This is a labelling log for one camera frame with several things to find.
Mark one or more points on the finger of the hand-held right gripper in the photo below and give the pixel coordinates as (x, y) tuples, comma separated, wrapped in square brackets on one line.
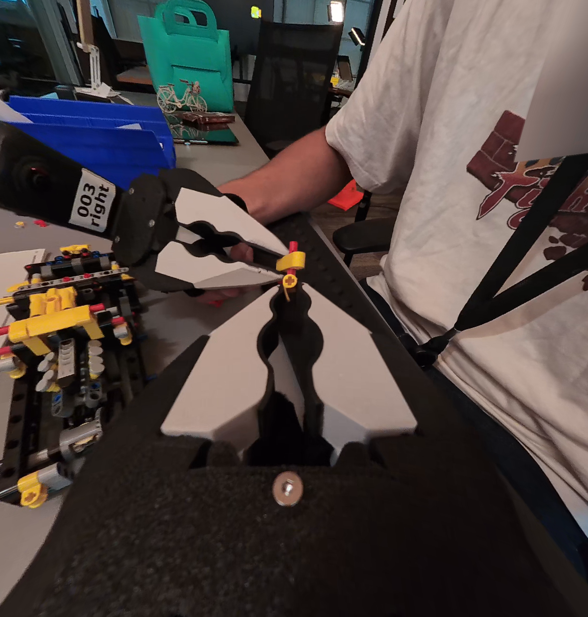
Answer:
[(216, 212), (188, 267)]

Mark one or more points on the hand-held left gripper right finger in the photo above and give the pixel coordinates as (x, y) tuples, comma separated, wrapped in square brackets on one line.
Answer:
[(366, 385)]

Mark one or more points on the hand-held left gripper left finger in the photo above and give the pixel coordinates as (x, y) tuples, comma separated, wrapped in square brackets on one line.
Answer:
[(212, 385)]

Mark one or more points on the yellow thin lego beam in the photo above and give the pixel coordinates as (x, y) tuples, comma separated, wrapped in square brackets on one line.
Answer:
[(289, 281), (291, 261)]

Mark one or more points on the yellow black lego car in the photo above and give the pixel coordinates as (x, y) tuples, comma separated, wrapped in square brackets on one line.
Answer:
[(58, 318)]

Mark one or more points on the scattered small lego pins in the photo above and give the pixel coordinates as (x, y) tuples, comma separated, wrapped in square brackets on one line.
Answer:
[(38, 223)]

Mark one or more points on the lego instruction booklet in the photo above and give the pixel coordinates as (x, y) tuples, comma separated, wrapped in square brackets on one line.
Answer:
[(9, 274)]

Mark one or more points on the person's right hand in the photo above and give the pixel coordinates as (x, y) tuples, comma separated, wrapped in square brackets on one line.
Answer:
[(241, 253)]

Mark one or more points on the white paper slip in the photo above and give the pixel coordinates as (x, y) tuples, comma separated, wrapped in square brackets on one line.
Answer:
[(0, 108)]

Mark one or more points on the blue storage bin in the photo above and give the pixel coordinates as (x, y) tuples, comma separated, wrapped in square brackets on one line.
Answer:
[(106, 140)]

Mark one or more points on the brown box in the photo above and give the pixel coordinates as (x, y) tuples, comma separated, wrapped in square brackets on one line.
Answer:
[(209, 120)]

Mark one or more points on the miniature white bicycle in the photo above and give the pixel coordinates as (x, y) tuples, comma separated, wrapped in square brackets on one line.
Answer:
[(180, 99)]

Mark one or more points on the white articulated stand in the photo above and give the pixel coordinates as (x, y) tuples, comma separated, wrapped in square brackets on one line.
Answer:
[(94, 62)]

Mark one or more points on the orange traffic cone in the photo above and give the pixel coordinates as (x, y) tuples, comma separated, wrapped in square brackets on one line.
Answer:
[(347, 195)]

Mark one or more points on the black office chair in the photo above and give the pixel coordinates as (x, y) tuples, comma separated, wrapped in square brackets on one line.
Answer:
[(294, 86), (361, 236)]

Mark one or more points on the green felt bag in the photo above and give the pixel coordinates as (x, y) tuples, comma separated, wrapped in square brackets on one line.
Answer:
[(197, 53)]

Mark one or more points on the black monitor screen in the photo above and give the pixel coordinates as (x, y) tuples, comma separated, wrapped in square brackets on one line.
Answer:
[(284, 9)]

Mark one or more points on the studio light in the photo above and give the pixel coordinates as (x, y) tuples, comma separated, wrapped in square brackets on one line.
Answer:
[(336, 10)]

